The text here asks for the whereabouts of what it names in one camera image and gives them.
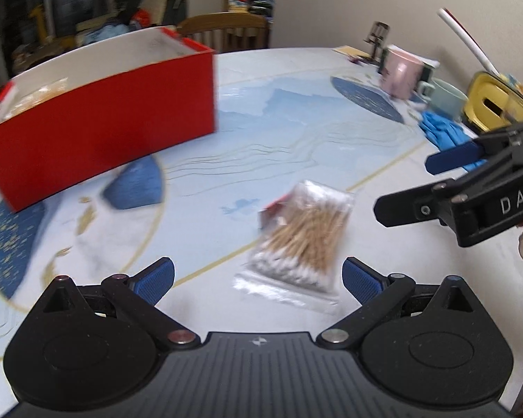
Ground wooden dining chair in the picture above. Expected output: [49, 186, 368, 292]
[176, 12, 270, 53]

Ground black phone stand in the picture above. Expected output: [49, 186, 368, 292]
[365, 21, 390, 62]

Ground dark green card box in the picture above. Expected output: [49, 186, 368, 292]
[387, 44, 441, 83]

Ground red cardboard shoe box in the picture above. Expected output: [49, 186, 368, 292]
[0, 26, 215, 211]

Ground pale green mug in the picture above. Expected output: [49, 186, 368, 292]
[417, 78, 468, 123]

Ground blue rubber glove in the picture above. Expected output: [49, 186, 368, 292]
[419, 111, 473, 152]

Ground sofa with clothes pile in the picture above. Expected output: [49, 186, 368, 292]
[75, 0, 187, 47]

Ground pink ceramic mug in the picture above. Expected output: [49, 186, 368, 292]
[380, 48, 424, 100]

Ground cotton swab bag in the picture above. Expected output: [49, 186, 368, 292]
[233, 180, 354, 313]

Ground white red pen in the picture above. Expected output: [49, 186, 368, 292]
[437, 8, 500, 76]

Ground yellow black device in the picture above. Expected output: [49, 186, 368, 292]
[463, 72, 523, 134]

